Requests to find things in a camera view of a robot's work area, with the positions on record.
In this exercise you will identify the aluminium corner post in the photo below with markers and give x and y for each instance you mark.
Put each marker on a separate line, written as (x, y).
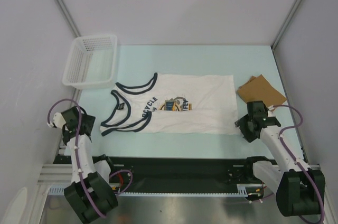
(70, 22)
(286, 23)

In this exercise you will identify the white cable duct right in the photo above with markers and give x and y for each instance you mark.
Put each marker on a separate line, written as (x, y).
(251, 189)

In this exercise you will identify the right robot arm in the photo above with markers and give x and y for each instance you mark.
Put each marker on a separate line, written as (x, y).
(299, 190)

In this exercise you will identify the left aluminium corner post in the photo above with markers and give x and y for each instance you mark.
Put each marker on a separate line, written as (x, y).
(70, 22)

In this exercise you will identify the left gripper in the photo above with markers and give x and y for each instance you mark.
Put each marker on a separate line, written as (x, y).
(88, 120)

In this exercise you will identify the right aluminium corner post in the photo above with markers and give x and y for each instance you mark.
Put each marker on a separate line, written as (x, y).
(286, 23)

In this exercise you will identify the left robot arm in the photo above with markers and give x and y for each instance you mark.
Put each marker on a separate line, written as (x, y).
(89, 194)

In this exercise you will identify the white tank top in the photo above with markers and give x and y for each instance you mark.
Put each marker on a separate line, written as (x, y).
(173, 103)

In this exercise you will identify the tan tank top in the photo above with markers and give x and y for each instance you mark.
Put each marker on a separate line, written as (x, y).
(259, 89)

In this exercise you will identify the white plastic basket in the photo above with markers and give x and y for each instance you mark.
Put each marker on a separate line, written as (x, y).
(92, 62)

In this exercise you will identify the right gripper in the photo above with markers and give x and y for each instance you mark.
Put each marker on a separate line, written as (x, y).
(248, 136)

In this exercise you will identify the white cable duct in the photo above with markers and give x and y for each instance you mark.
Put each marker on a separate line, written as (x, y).
(57, 190)
(251, 189)

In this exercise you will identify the white cable duct left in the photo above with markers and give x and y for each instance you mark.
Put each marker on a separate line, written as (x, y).
(57, 190)

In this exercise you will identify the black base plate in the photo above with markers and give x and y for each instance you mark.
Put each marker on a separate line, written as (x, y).
(183, 175)

